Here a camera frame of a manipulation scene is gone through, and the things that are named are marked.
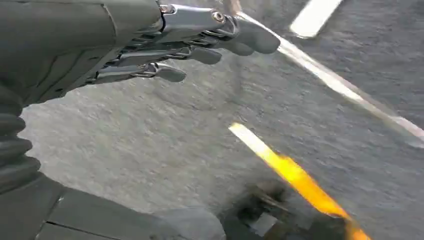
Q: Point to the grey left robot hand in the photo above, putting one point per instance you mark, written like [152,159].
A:
[66,39]

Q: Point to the ribbed grey left arm sleeve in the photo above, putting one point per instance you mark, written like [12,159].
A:
[15,149]

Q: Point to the short white tape line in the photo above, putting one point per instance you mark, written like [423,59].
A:
[313,18]

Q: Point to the black robot foot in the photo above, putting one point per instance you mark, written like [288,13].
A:
[261,212]

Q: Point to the yellow tape strip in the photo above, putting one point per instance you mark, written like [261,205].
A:
[294,174]

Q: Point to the long white tape line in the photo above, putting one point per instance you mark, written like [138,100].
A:
[331,79]

